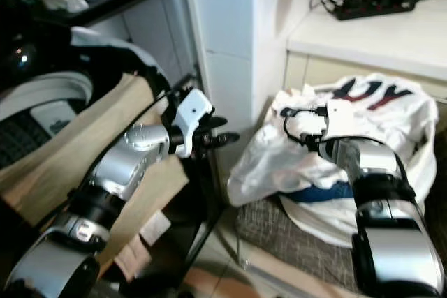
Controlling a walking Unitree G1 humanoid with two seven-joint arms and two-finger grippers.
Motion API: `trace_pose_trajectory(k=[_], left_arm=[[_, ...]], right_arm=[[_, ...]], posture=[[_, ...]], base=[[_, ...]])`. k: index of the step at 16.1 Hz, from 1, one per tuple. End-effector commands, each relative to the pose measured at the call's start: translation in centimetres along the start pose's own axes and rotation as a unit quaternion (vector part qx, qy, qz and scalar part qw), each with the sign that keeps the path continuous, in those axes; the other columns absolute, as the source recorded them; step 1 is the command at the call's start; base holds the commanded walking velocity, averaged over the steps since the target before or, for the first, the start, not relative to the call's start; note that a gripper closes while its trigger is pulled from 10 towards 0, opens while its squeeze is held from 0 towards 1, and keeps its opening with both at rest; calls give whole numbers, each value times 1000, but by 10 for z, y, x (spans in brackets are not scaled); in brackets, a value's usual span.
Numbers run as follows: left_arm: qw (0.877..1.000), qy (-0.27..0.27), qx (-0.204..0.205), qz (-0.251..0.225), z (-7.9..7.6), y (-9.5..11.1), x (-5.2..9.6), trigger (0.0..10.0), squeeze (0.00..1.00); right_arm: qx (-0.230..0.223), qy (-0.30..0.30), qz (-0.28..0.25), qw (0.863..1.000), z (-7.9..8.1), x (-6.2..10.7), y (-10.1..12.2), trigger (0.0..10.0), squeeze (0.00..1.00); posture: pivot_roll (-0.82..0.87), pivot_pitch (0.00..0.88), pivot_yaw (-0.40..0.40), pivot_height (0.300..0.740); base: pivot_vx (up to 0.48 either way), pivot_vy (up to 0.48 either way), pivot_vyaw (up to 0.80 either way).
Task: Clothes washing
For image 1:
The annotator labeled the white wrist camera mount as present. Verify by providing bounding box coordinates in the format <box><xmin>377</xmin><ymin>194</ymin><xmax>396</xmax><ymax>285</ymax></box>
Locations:
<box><xmin>170</xmin><ymin>88</ymin><xmax>214</xmax><ymax>158</ymax></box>
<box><xmin>321</xmin><ymin>98</ymin><xmax>369</xmax><ymax>141</ymax></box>

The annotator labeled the plain white garment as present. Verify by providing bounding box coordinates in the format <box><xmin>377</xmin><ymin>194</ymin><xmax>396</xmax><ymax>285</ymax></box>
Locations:
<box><xmin>279</xmin><ymin>199</ymin><xmax>360</xmax><ymax>248</ymax></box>

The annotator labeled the black metal frame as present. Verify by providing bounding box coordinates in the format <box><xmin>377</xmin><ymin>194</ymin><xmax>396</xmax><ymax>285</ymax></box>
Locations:
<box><xmin>119</xmin><ymin>204</ymin><xmax>228</xmax><ymax>297</ymax></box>

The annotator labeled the white shelf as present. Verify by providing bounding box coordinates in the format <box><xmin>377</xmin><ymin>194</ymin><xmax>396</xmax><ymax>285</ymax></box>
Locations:
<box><xmin>286</xmin><ymin>0</ymin><xmax>447</xmax><ymax>81</ymax></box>

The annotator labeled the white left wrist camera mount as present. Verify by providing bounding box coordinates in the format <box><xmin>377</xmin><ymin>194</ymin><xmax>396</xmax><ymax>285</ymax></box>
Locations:
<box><xmin>170</xmin><ymin>88</ymin><xmax>214</xmax><ymax>158</ymax></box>

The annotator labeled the black and white jacket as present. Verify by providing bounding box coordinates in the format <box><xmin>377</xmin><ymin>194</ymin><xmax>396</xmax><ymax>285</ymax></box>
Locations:
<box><xmin>70</xmin><ymin>26</ymin><xmax>166</xmax><ymax>96</ymax></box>

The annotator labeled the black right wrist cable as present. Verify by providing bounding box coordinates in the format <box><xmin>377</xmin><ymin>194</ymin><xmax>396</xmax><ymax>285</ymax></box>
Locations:
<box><xmin>283</xmin><ymin>105</ymin><xmax>329</xmax><ymax>151</ymax></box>

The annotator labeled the grey checked cushion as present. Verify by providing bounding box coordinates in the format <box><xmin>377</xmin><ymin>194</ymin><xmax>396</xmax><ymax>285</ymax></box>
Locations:
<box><xmin>234</xmin><ymin>199</ymin><xmax>364</xmax><ymax>295</ymax></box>

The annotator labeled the white garment with dark print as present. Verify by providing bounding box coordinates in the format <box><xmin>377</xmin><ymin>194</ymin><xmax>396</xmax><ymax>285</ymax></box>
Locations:
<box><xmin>226</xmin><ymin>73</ymin><xmax>441</xmax><ymax>208</ymax></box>

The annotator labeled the blue garment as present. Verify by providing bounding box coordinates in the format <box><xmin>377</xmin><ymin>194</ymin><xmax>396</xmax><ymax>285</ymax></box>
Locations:
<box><xmin>286</xmin><ymin>181</ymin><xmax>357</xmax><ymax>204</ymax></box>

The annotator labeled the black power strip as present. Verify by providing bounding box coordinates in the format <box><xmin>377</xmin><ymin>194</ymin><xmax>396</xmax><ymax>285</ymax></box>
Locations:
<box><xmin>330</xmin><ymin>0</ymin><xmax>420</xmax><ymax>21</ymax></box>

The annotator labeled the black and white washing machine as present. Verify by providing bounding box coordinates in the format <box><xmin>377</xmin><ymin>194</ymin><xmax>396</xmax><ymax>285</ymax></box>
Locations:
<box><xmin>0</xmin><ymin>0</ymin><xmax>96</xmax><ymax>271</ymax></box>

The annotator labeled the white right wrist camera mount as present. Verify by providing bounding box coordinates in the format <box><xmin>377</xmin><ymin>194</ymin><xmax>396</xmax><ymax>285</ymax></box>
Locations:
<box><xmin>321</xmin><ymin>98</ymin><xmax>369</xmax><ymax>141</ymax></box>

